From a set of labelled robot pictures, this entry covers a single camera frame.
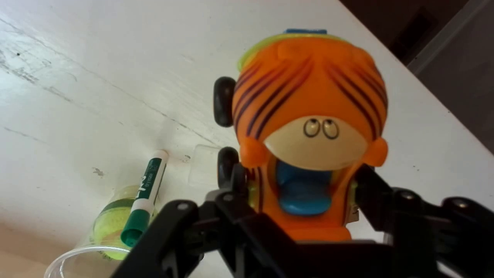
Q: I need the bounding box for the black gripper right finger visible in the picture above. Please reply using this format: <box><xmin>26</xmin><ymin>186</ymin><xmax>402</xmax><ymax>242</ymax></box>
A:
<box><xmin>353</xmin><ymin>165</ymin><xmax>494</xmax><ymax>278</ymax></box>

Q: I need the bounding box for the green white marker pen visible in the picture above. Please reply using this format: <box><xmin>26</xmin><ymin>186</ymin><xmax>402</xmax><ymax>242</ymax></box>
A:
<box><xmin>118</xmin><ymin>148</ymin><xmax>171</xmax><ymax>248</ymax></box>

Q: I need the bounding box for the orange tiger toy car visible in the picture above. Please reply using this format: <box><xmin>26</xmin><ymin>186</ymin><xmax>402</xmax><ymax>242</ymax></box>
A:
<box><xmin>211</xmin><ymin>27</ymin><xmax>390</xmax><ymax>243</ymax></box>

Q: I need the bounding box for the yellow green tennis ball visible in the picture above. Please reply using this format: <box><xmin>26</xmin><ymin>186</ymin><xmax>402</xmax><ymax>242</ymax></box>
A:
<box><xmin>91</xmin><ymin>197</ymin><xmax>155</xmax><ymax>260</ymax></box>

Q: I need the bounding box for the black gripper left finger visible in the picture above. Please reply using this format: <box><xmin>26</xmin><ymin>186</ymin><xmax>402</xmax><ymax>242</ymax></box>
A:
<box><xmin>109</xmin><ymin>162</ymin><xmax>310</xmax><ymax>278</ymax></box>

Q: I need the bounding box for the clear plastic cup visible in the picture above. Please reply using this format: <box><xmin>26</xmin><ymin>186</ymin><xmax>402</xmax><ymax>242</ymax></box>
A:
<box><xmin>43</xmin><ymin>183</ymin><xmax>160</xmax><ymax>278</ymax></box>

